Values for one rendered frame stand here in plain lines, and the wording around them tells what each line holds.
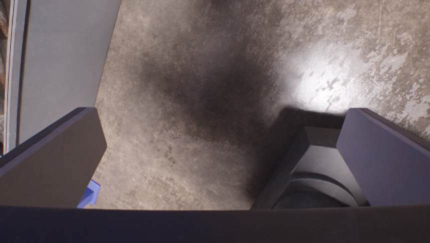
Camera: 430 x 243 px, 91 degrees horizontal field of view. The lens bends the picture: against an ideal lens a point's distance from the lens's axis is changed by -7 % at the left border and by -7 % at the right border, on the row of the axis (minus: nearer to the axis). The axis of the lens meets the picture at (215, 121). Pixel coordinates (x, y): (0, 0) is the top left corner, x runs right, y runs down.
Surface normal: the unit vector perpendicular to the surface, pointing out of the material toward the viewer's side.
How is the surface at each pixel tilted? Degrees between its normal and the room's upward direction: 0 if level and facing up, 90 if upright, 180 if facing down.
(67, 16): 90
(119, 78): 0
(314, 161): 0
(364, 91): 0
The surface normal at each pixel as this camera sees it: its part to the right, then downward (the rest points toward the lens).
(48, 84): 0.87, 0.48
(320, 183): -0.25, 0.32
